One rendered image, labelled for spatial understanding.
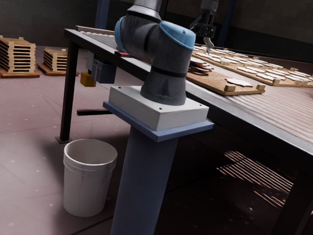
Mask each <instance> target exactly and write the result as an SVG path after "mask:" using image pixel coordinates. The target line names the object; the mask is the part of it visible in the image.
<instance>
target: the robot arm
mask: <svg viewBox="0 0 313 235"><path fill-rule="evenodd" d="M218 2H219V0H202V3H201V9H200V12H202V13H203V15H201V16H200V17H198V18H197V19H196V20H195V21H194V22H193V23H191V24H190V29H189V30H188V29H186V28H184V27H181V26H179V25H176V24H173V23H170V22H167V21H162V20H161V18H160V16H159V10H160V6H161V3H162V0H134V4H133V6H132V7H131V8H129V9H128V10H127V13H126V16H124V17H122V18H120V19H119V21H117V23H116V26H115V33H114V35H115V42H116V44H117V46H118V48H119V49H120V50H121V51H122V52H124V53H127V54H129V55H132V56H137V57H140V58H143V59H146V60H149V61H152V65H151V69H150V72H149V74H148V76H147V78H146V80H145V82H144V84H143V85H142V87H141V91H140V95H141V96H142V97H144V98H146V99H148V100H150V101H153V102H156V103H159V104H165V105H171V106H181V105H184V104H185V101H186V94H185V80H186V75H187V72H188V68H189V64H190V60H191V56H192V52H193V50H194V44H195V39H196V36H201V37H204V42H205V46H206V51H207V53H208V54H210V51H211V48H214V45H213V43H212V42H211V38H213V37H214V34H215V30H216V27H214V26H213V25H212V22H213V19H214V16H216V14H217V13H216V12H215V11H216V10H217V7H218Z"/></svg>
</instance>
